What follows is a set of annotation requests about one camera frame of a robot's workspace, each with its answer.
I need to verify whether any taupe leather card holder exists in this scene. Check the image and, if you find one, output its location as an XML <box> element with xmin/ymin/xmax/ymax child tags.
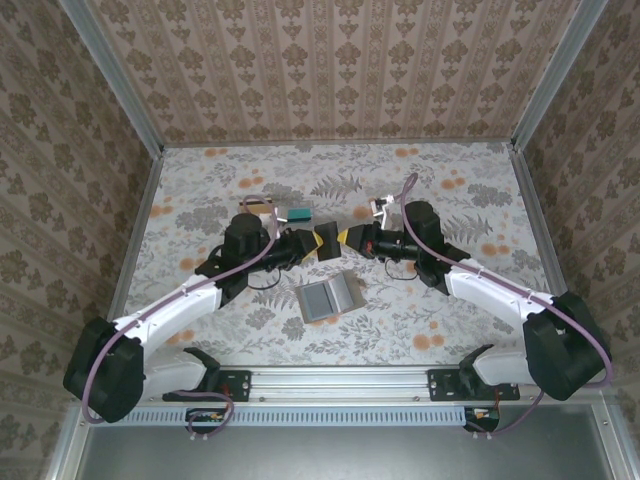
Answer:
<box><xmin>294</xmin><ymin>272</ymin><xmax>368</xmax><ymax>325</ymax></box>

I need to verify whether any black cable connector hub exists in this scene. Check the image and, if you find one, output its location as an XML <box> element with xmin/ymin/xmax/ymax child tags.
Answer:
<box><xmin>185</xmin><ymin>407</ymin><xmax>235</xmax><ymax>435</ymax></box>
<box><xmin>463</xmin><ymin>407</ymin><xmax>502</xmax><ymax>434</ymax></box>

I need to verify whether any grey slotted cable duct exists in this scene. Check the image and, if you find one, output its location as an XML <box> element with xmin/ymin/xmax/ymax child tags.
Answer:
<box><xmin>92</xmin><ymin>405</ymin><xmax>501</xmax><ymax>427</ymax></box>

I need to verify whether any thin aluminium table edge rail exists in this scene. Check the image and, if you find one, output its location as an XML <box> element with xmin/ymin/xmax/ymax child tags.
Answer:
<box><xmin>162</xmin><ymin>138</ymin><xmax>516</xmax><ymax>149</ymax></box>

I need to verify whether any aluminium table side rail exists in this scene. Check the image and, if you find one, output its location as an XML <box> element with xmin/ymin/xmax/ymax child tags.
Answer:
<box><xmin>93</xmin><ymin>149</ymin><xmax>166</xmax><ymax>366</ymax></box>
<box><xmin>512</xmin><ymin>147</ymin><xmax>592</xmax><ymax>364</ymax></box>

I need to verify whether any wide aluminium base rail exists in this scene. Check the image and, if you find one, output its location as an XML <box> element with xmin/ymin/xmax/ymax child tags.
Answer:
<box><xmin>73</xmin><ymin>363</ymin><xmax>614</xmax><ymax>407</ymax></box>

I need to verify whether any aluminium frame post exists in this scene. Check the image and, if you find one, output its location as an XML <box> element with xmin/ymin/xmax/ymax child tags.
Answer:
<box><xmin>58</xmin><ymin>0</ymin><xmax>166</xmax><ymax>157</ymax></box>
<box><xmin>509</xmin><ymin>0</ymin><xmax>609</xmax><ymax>151</ymax></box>

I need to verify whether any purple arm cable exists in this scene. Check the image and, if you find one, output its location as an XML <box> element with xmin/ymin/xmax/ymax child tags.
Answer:
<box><xmin>82</xmin><ymin>194</ymin><xmax>281</xmax><ymax>441</ymax></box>
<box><xmin>387</xmin><ymin>172</ymin><xmax>614</xmax><ymax>440</ymax></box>

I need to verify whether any clear acrylic card organizer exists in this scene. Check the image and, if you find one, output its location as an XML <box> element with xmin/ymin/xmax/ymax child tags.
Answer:
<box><xmin>238</xmin><ymin>196</ymin><xmax>321</xmax><ymax>236</ymax></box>

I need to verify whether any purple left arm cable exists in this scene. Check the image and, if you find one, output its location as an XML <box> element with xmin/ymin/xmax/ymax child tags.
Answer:
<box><xmin>82</xmin><ymin>194</ymin><xmax>281</xmax><ymax>441</ymax></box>

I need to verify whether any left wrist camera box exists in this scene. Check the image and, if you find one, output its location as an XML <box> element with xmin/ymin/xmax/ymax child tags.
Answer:
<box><xmin>258</xmin><ymin>212</ymin><xmax>290</xmax><ymax>240</ymax></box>

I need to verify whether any grey sheet metal panel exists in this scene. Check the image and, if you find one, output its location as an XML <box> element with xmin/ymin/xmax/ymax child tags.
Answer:
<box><xmin>44</xmin><ymin>399</ymin><xmax>640</xmax><ymax>480</ymax></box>

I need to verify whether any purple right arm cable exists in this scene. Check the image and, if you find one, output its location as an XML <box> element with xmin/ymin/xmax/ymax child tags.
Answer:
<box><xmin>387</xmin><ymin>172</ymin><xmax>614</xmax><ymax>440</ymax></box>

